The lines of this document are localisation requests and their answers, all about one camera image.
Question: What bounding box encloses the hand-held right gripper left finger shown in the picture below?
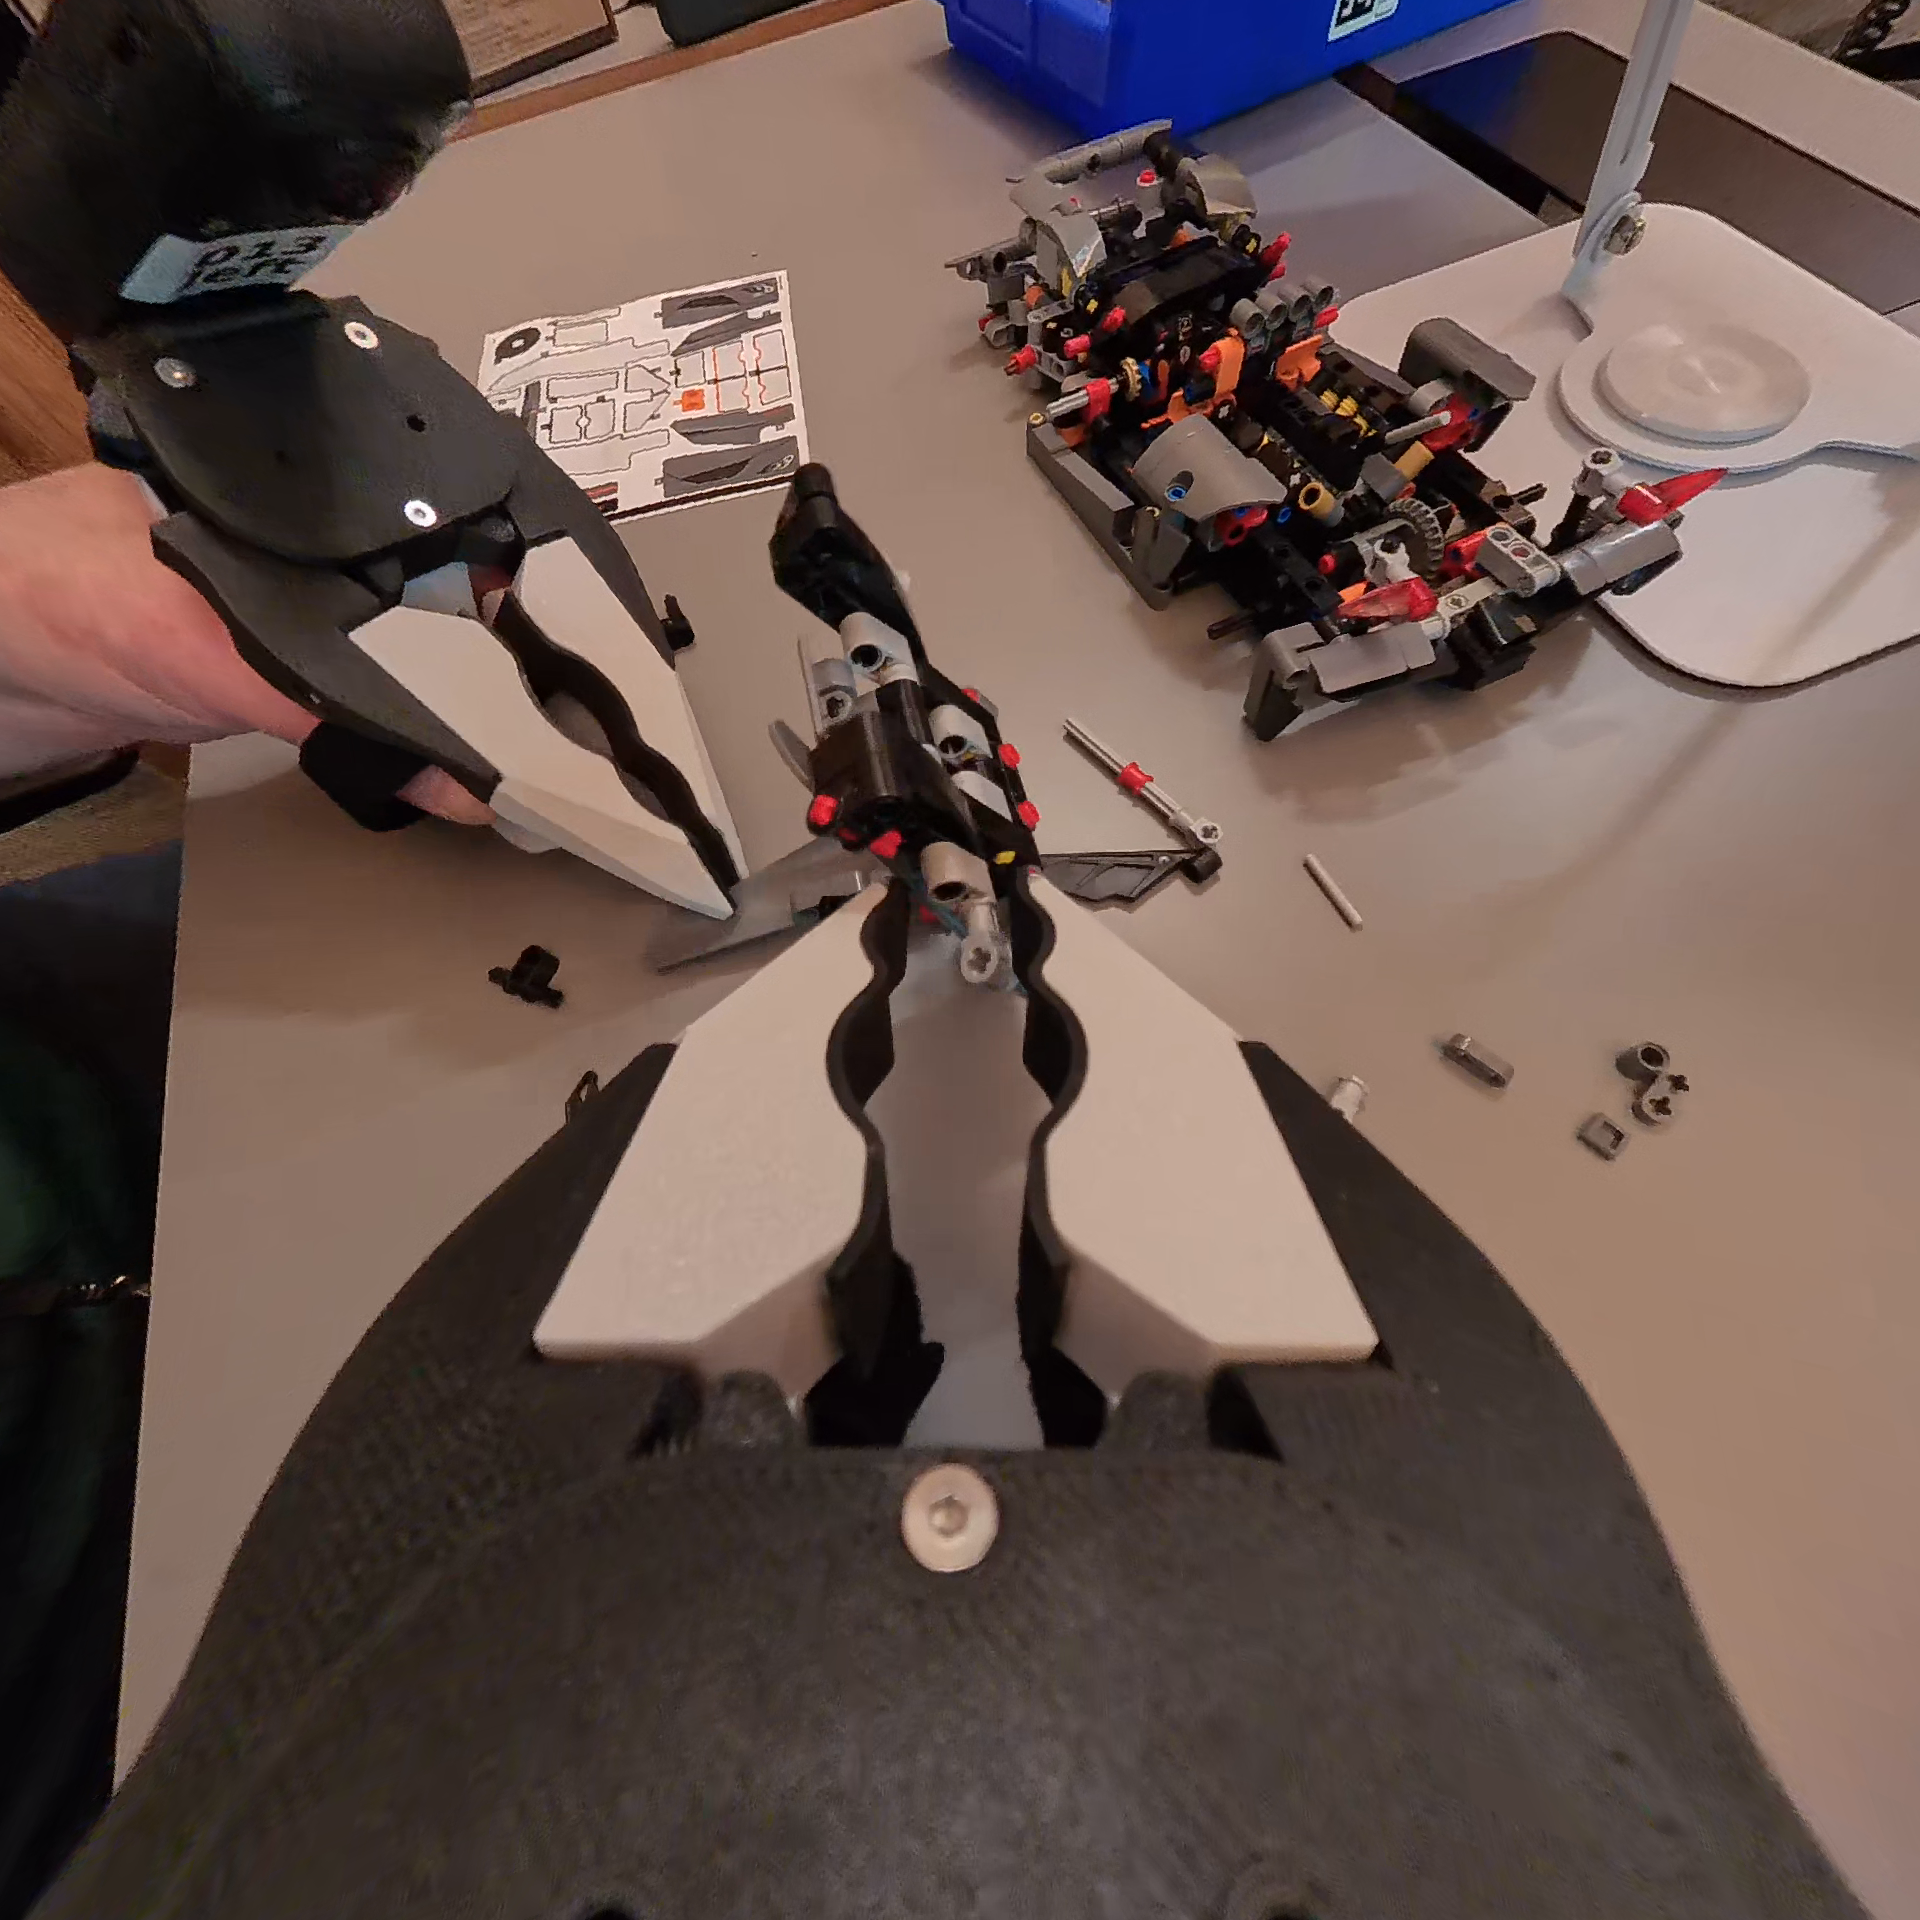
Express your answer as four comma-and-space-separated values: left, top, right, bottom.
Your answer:
534, 877, 909, 1377

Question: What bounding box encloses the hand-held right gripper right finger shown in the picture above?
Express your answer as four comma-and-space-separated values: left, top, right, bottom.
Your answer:
1016, 873, 1381, 1408

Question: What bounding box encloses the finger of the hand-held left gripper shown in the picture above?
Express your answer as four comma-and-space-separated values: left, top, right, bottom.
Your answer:
348, 576, 741, 923
509, 510, 752, 898

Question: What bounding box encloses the black grey lego assembly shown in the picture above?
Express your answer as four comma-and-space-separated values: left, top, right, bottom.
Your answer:
651, 462, 1051, 993

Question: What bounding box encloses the black lego fin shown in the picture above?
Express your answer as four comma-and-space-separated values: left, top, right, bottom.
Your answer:
1035, 848, 1225, 912

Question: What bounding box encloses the lego sticker sheet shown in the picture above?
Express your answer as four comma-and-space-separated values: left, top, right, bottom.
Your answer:
475, 268, 811, 519

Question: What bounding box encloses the large lego car chassis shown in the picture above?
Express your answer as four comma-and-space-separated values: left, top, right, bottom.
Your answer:
943, 119, 1729, 742

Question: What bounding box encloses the person's left hand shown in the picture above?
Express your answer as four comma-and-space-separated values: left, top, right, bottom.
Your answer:
0, 458, 504, 829

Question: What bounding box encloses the long grey axle red bush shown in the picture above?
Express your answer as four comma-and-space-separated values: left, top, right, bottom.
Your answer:
1058, 713, 1224, 841

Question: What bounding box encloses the person's green shirt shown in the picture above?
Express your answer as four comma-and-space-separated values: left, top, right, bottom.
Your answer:
0, 838, 188, 1920

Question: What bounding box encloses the blue plastic bin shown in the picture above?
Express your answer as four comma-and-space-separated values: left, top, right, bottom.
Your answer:
937, 0, 1520, 142

